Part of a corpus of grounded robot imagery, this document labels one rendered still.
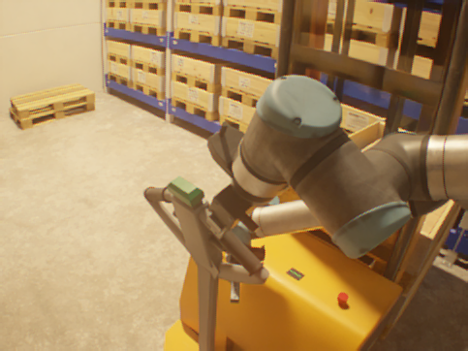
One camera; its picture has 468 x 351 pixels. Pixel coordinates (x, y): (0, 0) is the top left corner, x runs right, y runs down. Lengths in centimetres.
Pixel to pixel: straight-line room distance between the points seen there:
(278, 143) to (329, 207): 9
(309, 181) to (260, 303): 102
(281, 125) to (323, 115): 5
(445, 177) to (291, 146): 20
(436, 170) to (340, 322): 86
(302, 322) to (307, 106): 100
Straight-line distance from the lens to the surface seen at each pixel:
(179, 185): 77
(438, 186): 49
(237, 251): 75
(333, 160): 39
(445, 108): 116
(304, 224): 97
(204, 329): 116
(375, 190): 39
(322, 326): 127
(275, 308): 135
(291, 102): 39
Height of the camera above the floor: 182
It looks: 29 degrees down
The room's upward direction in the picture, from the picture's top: 4 degrees clockwise
